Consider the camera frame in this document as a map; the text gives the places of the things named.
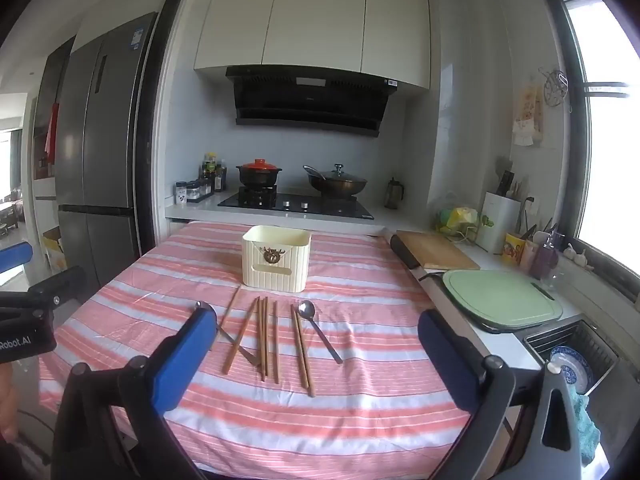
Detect yellow green plastic bags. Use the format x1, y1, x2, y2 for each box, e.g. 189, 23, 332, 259
433, 204, 484, 239

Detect white upper cabinet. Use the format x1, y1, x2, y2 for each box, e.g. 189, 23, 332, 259
194, 0, 432, 92

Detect white knife block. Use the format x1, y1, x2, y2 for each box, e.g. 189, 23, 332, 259
475, 191, 524, 255

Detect pink utensil cup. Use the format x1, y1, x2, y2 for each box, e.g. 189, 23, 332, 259
520, 240, 541, 271

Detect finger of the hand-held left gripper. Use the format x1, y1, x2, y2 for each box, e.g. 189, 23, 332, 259
0, 241, 34, 275
0, 266, 87, 313

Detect cream ribbed utensil holder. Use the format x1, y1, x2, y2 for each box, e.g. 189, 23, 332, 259
241, 225, 312, 292

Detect dark wooden furniture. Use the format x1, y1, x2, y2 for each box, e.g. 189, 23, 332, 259
0, 187, 22, 242

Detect pink white striped cloth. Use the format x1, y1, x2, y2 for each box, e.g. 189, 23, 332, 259
39, 220, 488, 480

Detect teal dish cloth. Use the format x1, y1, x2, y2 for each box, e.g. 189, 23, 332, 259
569, 382, 601, 467

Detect hanging metal trivet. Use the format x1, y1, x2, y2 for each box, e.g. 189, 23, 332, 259
538, 67, 571, 109

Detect steel sink basket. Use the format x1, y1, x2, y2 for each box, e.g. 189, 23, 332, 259
523, 317, 632, 397

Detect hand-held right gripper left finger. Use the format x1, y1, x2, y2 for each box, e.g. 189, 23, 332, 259
52, 305, 221, 480

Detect cardboard box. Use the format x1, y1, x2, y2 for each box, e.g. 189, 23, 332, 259
42, 227, 69, 274

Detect yellow utensil cup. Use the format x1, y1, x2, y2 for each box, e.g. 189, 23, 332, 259
501, 232, 526, 266

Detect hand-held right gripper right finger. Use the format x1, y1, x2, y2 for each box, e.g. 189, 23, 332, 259
418, 309, 583, 480

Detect window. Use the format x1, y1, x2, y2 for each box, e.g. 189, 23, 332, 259
542, 0, 640, 311

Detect purple utensil cup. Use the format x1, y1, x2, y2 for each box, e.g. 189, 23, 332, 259
530, 237, 560, 281

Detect dark french press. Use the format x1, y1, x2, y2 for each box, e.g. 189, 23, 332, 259
384, 177, 406, 210

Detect garlic bulbs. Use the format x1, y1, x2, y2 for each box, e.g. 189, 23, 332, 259
563, 243, 596, 272

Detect wall calendar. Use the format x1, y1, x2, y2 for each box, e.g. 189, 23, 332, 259
513, 85, 545, 149

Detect kitchen knives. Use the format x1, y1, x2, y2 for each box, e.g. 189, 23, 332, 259
494, 157, 527, 200

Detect black gas stove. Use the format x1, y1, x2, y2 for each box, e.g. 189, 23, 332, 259
218, 185, 375, 221

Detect person's left hand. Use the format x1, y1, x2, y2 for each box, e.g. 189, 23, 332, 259
0, 362, 18, 443

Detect grey steel refrigerator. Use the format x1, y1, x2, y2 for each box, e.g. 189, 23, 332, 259
55, 11, 159, 291

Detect red hanging cloth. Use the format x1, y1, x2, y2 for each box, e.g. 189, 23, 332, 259
44, 102, 60, 164

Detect black range hood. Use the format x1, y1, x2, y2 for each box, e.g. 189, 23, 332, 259
225, 66, 400, 139

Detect wok with glass lid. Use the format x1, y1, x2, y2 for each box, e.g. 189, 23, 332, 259
302, 163, 369, 199

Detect black clay pot red lid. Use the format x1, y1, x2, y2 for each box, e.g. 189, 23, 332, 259
236, 159, 283, 189

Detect light green cutting board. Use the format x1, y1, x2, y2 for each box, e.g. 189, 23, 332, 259
442, 269, 565, 325

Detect metal spoon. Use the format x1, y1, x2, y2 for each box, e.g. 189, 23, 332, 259
195, 301, 262, 367
298, 301, 344, 365

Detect blue patterned plate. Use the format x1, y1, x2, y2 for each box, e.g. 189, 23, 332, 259
550, 345, 595, 395

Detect wooden cutting board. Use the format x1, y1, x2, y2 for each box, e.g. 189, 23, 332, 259
396, 230, 481, 271

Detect set of wooden chopsticks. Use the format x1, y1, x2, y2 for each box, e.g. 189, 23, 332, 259
210, 287, 316, 398

